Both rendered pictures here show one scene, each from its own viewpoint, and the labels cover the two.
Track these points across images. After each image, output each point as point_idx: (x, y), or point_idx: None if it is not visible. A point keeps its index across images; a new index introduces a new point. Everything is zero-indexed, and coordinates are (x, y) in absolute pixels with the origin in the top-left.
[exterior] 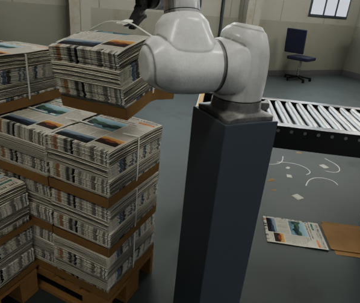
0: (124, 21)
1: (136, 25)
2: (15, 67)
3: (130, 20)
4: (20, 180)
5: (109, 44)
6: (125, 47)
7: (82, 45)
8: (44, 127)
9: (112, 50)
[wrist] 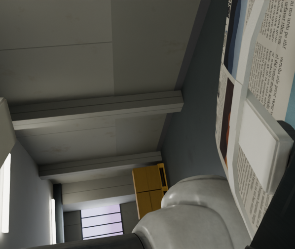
0: (247, 132)
1: (238, 202)
2: None
3: (258, 176)
4: None
5: (227, 103)
6: (219, 150)
7: (229, 21)
8: None
9: (217, 119)
